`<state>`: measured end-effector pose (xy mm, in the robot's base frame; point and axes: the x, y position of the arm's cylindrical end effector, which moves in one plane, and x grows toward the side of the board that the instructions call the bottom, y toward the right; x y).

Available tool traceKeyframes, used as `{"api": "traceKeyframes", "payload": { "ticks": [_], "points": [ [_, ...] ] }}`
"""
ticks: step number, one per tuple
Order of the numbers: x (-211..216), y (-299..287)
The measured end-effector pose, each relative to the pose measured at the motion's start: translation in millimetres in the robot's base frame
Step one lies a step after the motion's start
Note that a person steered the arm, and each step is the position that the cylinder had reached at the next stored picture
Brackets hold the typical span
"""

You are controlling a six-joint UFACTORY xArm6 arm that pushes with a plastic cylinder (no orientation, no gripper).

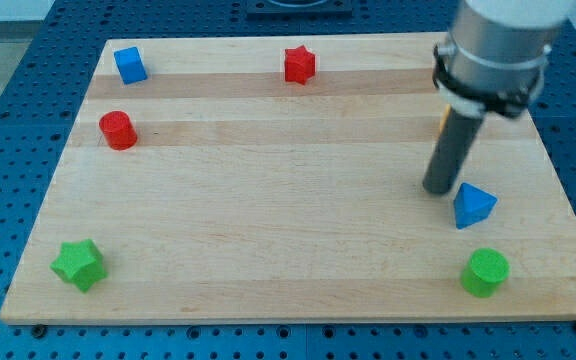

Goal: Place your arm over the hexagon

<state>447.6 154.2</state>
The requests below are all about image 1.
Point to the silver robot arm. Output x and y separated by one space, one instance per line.
494 56

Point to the yellow hexagon block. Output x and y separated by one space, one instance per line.
443 119

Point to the wooden board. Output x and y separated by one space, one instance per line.
249 199

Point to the red star block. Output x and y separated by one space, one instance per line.
299 65

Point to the red cylinder block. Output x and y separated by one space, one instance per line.
118 130

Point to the dark cylindrical end-effector rod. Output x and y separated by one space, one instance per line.
450 152

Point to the blue triangular prism block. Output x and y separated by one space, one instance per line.
472 205

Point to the blue cube block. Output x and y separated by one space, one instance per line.
130 65

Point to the green cylinder block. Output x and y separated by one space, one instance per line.
484 272

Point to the green star block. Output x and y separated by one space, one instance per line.
80 264

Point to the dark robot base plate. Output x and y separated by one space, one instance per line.
259 8

